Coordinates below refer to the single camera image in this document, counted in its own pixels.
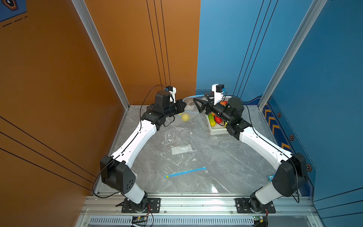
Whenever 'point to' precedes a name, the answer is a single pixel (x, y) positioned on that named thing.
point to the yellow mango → (185, 117)
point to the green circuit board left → (140, 218)
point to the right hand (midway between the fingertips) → (200, 96)
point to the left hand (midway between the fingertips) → (187, 101)
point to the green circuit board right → (257, 218)
